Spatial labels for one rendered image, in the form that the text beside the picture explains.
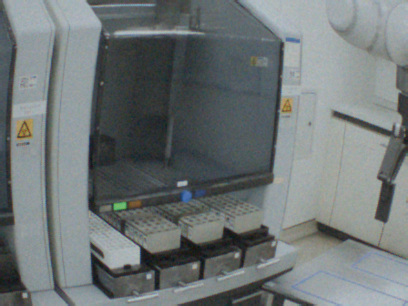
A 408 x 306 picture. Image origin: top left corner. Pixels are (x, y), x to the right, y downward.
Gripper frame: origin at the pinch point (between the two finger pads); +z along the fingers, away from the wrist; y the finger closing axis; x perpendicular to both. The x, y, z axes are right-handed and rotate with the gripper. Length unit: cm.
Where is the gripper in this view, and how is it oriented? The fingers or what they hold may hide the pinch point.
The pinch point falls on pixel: (399, 206)
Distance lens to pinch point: 97.6
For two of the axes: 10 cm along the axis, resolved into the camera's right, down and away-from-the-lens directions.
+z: -0.9, 9.6, 2.7
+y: 7.7, -1.0, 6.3
